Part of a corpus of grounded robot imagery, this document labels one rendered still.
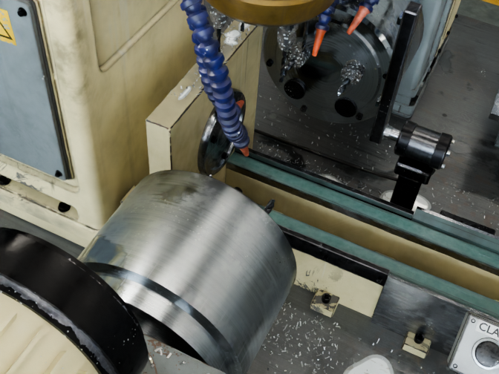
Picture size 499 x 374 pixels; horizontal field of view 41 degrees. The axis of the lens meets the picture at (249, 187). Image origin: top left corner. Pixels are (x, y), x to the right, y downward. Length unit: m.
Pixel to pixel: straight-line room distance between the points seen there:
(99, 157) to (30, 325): 0.56
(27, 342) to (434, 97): 1.23
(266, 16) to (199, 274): 0.31
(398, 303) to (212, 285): 0.42
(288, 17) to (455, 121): 0.78
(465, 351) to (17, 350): 0.54
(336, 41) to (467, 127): 0.48
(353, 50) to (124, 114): 0.39
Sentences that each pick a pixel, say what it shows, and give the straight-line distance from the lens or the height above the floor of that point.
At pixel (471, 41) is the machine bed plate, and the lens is 1.79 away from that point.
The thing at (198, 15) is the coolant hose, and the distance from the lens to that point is 0.67.
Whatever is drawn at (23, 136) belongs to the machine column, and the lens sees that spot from 1.07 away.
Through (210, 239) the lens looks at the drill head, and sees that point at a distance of 0.77.
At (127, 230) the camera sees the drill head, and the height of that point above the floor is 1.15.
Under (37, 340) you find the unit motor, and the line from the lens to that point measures 0.49.
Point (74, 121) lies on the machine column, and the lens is 0.97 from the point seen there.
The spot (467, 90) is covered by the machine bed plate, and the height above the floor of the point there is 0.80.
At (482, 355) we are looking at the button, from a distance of 0.86.
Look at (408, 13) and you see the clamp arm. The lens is 0.99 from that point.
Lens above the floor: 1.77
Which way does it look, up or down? 48 degrees down
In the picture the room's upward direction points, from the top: 5 degrees clockwise
